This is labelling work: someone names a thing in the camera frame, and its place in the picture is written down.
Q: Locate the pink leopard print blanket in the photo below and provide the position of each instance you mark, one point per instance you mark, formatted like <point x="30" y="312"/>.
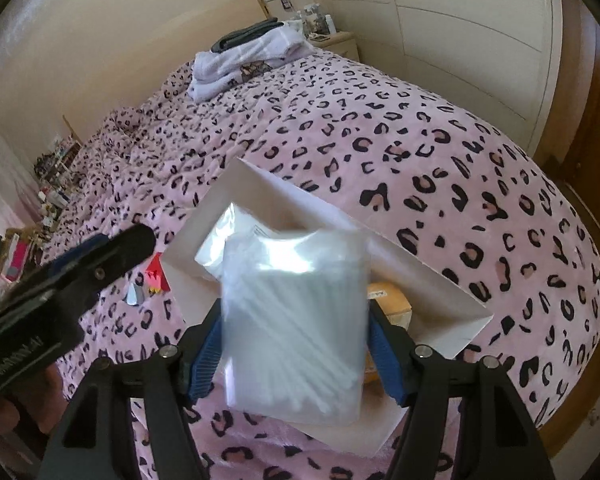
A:
<point x="433" y="178"/>

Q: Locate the wooden nightstand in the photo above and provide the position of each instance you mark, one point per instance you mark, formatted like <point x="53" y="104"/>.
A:
<point x="341" y="43"/>

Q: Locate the pink book box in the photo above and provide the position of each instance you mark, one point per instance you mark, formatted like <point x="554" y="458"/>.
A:
<point x="16" y="259"/>

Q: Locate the red toy block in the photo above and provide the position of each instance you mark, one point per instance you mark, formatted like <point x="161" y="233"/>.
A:
<point x="155" y="278"/>

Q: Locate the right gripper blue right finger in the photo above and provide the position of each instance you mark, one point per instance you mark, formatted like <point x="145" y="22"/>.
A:
<point x="497" y="438"/>

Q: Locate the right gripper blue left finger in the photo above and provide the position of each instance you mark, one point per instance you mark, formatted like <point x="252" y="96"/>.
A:
<point x="94" y="439"/>

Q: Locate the white plastic wipes packet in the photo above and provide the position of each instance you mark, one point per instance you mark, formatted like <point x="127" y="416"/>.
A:
<point x="234" y="225"/>

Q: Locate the beige wooden headboard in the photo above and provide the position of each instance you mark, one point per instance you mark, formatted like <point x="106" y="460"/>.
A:
<point x="134" y="75"/>

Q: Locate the person's left hand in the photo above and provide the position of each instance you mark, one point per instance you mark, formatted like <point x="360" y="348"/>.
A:
<point x="40" y="396"/>

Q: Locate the clear cotton swab box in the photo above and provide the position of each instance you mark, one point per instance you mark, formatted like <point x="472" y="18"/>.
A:
<point x="294" y="324"/>

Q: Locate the brown wooden door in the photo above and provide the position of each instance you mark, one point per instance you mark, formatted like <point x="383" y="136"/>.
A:
<point x="569" y="152"/>

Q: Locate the orange cartoon bear box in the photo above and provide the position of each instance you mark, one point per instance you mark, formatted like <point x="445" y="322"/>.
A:
<point x="392" y="302"/>

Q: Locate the dark folded garment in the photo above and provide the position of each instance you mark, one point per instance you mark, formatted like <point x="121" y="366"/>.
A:
<point x="244" y="35"/>

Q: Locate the white folded clothes pile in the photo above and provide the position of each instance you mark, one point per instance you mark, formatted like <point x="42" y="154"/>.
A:
<point x="214" y="73"/>

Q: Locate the cluttered side shelf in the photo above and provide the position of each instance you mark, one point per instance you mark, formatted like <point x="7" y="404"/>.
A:
<point x="57" y="182"/>

